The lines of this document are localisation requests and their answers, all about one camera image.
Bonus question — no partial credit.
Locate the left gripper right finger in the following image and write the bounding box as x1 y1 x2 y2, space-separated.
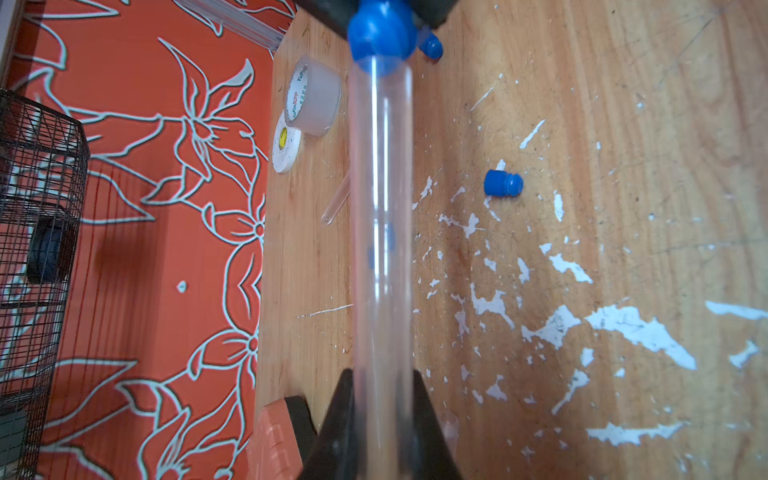
410 370 462 480

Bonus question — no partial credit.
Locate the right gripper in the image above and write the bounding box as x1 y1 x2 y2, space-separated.
295 0 458 36

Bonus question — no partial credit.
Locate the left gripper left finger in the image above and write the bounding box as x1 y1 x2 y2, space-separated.
298 369 356 480

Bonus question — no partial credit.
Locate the blue stopper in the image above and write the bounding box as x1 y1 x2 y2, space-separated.
367 222 397 273
483 170 524 198
347 15 417 77
417 26 444 63

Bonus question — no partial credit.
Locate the clear test tube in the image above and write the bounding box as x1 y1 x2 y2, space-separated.
321 173 351 225
348 56 414 479

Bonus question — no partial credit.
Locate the orange plastic tool case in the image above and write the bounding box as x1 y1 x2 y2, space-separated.
246 396 317 480

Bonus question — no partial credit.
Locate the clear packing tape roll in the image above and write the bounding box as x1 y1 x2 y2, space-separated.
284 55 342 137

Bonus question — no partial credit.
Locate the white foam tape roll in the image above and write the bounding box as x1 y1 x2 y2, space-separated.
271 112 302 174

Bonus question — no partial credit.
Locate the black round tape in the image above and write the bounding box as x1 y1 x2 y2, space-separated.
26 217 78 284

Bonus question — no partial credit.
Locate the black wire basket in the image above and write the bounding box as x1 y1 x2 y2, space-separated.
1 90 90 479

